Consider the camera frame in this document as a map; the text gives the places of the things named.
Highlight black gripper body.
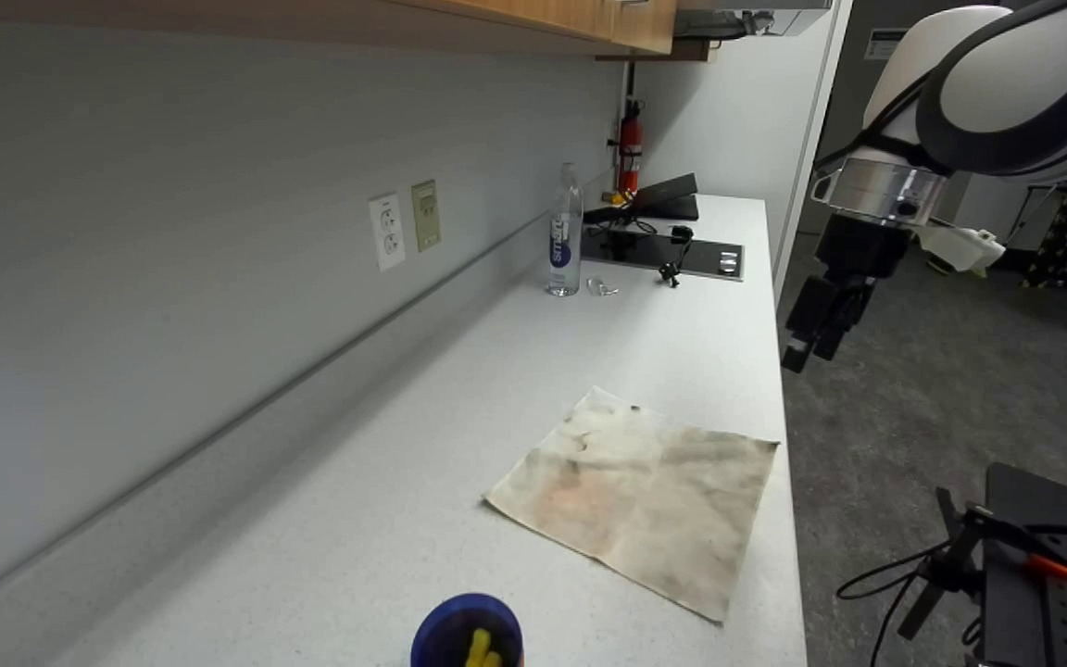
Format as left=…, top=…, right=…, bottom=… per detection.
left=820, top=218, right=920, bottom=288

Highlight stained beige cloth towel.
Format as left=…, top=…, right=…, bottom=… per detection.
left=481, top=387, right=785, bottom=631

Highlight small black tripod clamp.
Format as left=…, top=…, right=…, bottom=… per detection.
left=650, top=221, right=695, bottom=294

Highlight red fire extinguisher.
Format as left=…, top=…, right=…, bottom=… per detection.
left=607, top=95, right=648, bottom=207

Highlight clear plastic water bottle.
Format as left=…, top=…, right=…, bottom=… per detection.
left=542, top=165, right=586, bottom=300

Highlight grey under-cabinet appliance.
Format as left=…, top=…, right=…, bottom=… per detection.
left=669, top=0, right=832, bottom=48

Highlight yellow item inside cup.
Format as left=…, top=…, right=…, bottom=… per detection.
left=463, top=628, right=506, bottom=667

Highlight blue bowl yellow contents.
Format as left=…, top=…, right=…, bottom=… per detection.
left=407, top=588, right=527, bottom=667

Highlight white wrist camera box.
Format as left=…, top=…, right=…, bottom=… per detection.
left=920, top=218, right=1007, bottom=277

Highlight black flat base plate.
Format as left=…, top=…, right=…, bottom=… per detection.
left=579, top=221, right=748, bottom=287

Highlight thin black floor cable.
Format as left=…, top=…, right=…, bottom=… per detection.
left=832, top=538, right=959, bottom=667

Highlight orange-handled black clamp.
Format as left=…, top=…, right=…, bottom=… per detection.
left=934, top=487, right=1067, bottom=588

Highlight beige wall plate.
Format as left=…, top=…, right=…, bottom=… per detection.
left=407, top=178, right=445, bottom=256

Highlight wooden wall cabinet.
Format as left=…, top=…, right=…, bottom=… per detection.
left=0, top=0, right=678, bottom=58

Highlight white wall power outlet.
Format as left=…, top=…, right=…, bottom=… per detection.
left=365, top=191, right=411, bottom=277

